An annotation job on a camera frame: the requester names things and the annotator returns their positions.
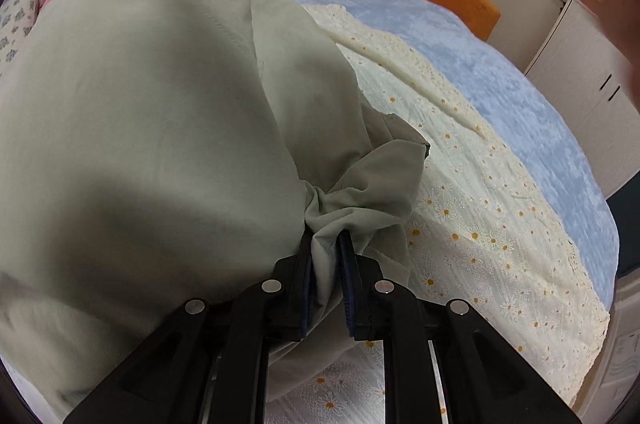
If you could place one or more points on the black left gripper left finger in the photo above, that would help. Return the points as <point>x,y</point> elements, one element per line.
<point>208,362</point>

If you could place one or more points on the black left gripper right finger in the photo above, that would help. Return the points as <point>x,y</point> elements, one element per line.
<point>442,363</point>

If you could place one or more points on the light green jacket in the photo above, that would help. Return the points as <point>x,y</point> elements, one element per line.
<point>153,151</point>

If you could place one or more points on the white wardrobe cabinet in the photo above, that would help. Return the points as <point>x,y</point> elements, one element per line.
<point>559,47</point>

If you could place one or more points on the light blue quilted bedspread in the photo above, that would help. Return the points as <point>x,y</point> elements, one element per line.
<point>518,113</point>

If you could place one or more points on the cream daisy embroidered blanket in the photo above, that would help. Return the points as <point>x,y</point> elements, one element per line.
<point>475,204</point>

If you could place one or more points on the white blue floral pillow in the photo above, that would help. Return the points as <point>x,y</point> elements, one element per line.
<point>17,19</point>

